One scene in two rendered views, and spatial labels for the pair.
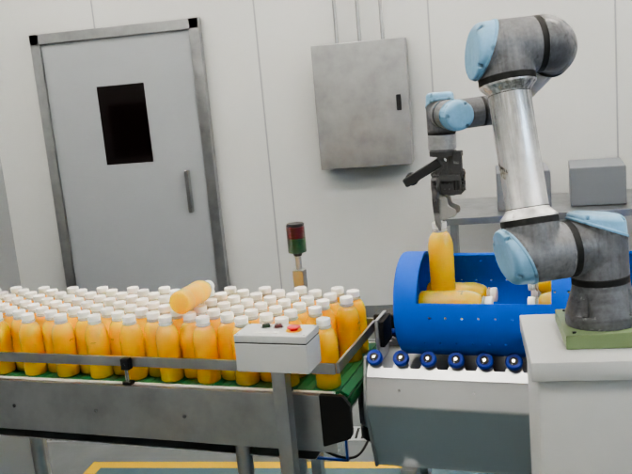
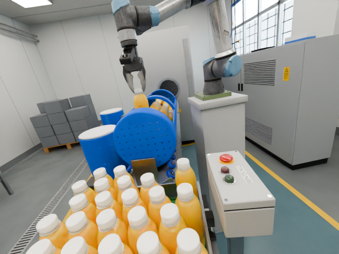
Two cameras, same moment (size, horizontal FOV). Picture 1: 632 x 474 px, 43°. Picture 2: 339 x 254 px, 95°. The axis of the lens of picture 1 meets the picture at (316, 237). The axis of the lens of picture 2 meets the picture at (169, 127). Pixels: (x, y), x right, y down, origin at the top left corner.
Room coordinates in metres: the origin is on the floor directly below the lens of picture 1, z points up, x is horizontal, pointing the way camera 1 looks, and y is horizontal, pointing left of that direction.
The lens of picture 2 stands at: (2.22, 0.41, 1.36)
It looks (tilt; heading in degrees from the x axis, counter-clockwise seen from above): 19 degrees down; 256
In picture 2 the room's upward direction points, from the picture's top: 10 degrees counter-clockwise
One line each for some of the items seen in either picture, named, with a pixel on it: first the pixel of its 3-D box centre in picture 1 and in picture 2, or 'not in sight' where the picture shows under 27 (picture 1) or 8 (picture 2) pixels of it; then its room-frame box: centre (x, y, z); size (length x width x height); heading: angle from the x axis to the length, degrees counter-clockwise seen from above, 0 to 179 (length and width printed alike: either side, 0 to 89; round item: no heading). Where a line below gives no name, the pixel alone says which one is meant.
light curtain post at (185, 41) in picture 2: not in sight; (192, 110); (1.38, -1.45, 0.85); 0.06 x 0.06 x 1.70; 70
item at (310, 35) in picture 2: not in sight; (299, 38); (0.25, -0.98, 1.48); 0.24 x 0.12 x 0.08; 87
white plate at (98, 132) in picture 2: not in sight; (98, 131); (2.46, -0.83, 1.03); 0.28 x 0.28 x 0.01
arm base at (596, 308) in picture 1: (601, 297); (213, 85); (1.60, -0.58, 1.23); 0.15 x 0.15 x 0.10
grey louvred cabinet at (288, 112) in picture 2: not in sight; (255, 98); (0.07, -1.75, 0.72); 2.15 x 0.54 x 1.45; 79
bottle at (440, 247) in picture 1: (441, 259); (142, 110); (2.15, -0.34, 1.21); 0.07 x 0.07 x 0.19
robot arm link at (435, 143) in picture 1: (442, 143); (127, 38); (2.14, -0.36, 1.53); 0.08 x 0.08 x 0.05
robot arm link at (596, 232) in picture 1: (594, 243); (212, 67); (1.61, -0.57, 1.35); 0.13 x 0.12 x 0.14; 98
